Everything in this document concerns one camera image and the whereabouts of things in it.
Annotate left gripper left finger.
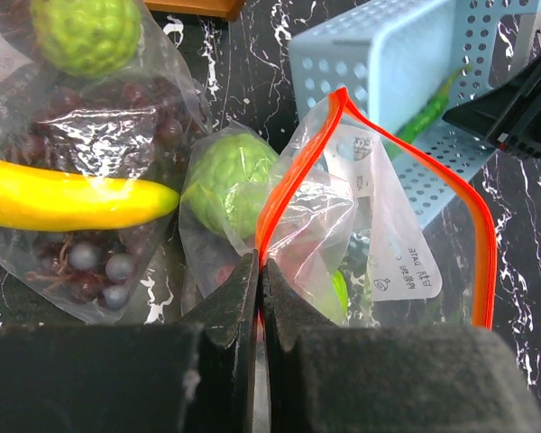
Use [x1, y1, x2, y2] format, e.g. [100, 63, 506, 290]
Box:
[0, 253, 258, 432]

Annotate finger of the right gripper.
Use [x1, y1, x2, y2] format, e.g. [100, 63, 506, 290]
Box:
[443, 52, 541, 158]

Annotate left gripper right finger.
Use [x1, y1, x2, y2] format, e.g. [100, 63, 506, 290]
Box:
[261, 263, 541, 432]

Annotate green fake chili pepper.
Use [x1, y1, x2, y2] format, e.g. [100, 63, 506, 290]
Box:
[392, 65, 472, 144]

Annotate light blue plastic basket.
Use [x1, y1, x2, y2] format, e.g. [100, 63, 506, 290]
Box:
[289, 1, 541, 235]

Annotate zip bag red seal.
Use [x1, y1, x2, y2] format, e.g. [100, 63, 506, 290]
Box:
[179, 86, 498, 333]

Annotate green bumpy fake fruit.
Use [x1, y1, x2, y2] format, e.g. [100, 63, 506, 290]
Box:
[183, 127, 278, 240]

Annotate dark purple fake grapes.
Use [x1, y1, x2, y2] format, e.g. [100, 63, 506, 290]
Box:
[23, 77, 189, 318]

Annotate yellow fake banana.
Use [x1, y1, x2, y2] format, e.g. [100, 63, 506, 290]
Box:
[0, 160, 179, 232]

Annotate zip bag with grapes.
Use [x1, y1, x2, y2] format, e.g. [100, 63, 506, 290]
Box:
[0, 1, 211, 324]

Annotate green bumpy fruit left bag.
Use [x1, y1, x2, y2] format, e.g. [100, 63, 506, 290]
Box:
[30, 1, 142, 77]

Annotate wooden shelf rack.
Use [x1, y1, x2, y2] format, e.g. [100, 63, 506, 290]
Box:
[144, 0, 246, 21]

